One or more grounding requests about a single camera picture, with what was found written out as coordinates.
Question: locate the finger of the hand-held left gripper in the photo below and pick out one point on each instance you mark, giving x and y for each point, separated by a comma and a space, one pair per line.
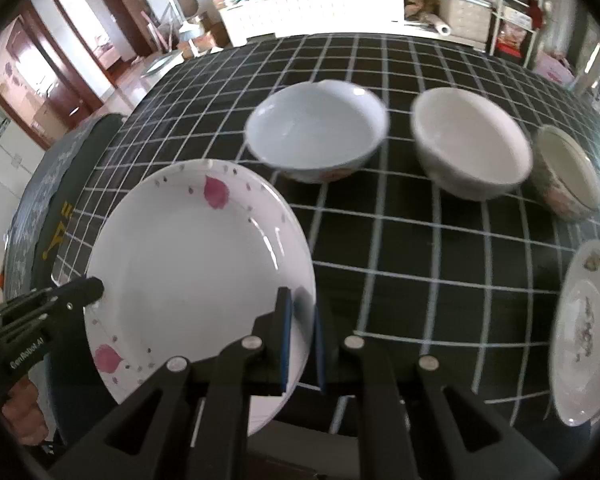
65, 300

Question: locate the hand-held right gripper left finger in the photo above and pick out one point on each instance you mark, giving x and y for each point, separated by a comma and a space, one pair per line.
286, 340

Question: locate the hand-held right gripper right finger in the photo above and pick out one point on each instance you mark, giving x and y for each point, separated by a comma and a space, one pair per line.
321, 355

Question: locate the white plate with pink petals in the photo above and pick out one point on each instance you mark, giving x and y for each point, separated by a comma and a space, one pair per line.
190, 270

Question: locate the white bowl with red pattern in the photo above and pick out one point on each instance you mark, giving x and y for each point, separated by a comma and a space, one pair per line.
315, 125

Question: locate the white plate with brown flowers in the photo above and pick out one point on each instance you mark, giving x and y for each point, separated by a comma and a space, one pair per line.
585, 340

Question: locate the plain white bowl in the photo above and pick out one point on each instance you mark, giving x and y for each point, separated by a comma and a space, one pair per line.
470, 135

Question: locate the floral patterned bowl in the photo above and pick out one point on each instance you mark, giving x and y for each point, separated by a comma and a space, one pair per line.
565, 170

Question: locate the person's left hand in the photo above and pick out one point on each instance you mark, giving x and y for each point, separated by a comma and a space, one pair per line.
22, 410

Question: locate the dark cloth with yellow print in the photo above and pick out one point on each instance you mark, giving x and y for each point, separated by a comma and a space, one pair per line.
45, 195

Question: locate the black white grid tablecloth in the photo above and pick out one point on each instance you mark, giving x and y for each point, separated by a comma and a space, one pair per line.
405, 260

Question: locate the round grey standing mirror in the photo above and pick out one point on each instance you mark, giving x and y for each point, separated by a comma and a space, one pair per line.
189, 6

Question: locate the low white cabinet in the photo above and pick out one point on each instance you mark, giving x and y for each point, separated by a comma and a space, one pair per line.
310, 10

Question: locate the white paper roll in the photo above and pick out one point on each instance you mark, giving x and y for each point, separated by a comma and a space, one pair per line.
439, 25

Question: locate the beige storage box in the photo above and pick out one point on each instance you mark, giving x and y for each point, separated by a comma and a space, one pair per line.
464, 19

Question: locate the pink bag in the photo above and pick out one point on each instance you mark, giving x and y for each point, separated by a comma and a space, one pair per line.
555, 69

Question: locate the white metal shelf rack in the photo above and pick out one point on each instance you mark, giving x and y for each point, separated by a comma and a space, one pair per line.
515, 10

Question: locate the brown wooden door frame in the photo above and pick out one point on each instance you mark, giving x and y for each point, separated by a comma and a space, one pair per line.
130, 20
55, 75

